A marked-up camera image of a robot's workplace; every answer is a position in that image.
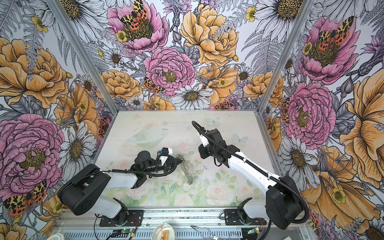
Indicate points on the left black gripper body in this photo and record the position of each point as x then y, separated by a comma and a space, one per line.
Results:
156, 166

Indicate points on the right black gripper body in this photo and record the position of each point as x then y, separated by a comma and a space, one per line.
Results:
207, 151

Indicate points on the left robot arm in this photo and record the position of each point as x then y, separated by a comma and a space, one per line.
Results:
84, 192

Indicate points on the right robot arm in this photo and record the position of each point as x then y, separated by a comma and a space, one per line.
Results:
283, 203

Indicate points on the green circuit board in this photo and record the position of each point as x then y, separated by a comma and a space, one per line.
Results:
123, 233

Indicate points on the white round dish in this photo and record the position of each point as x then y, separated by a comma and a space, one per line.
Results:
164, 232

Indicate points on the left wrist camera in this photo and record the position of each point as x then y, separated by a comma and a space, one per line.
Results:
164, 154

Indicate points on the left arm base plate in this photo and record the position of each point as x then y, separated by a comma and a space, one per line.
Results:
128, 218

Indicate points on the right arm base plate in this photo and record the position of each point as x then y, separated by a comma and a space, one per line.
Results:
235, 217

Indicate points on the aluminium front rail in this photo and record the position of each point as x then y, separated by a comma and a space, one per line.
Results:
177, 217

